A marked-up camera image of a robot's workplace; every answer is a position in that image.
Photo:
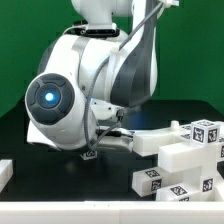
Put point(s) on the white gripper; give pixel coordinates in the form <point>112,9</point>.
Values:
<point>110,136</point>

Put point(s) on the white tagged cube nut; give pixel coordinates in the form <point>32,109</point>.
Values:
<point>89,155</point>

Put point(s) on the white chair back frame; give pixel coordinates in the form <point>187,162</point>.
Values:
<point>173,146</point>

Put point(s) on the white tagged cube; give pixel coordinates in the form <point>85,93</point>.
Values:
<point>205,132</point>

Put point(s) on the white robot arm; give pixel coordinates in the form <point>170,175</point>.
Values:
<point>108,59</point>

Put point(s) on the black camera on stand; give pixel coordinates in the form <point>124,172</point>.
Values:
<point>94,31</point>

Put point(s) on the white front rail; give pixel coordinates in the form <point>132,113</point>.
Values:
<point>111,212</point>

